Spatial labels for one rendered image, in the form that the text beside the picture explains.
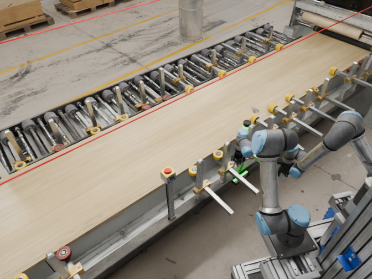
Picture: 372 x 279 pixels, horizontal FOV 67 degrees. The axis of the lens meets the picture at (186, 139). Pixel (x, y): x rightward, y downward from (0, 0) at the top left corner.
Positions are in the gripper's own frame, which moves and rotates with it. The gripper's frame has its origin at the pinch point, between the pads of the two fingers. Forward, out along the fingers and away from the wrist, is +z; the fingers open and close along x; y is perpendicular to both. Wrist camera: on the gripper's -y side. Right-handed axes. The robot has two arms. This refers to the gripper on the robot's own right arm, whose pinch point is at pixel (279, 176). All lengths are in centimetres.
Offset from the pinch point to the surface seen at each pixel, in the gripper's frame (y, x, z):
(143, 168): -67, -78, -9
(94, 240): -51, -132, 14
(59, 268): -28, -154, -18
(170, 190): -28, -80, -23
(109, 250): -41, -127, 19
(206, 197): -28, -50, 12
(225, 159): -28.5, -30.8, -17.0
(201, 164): -28, -55, -30
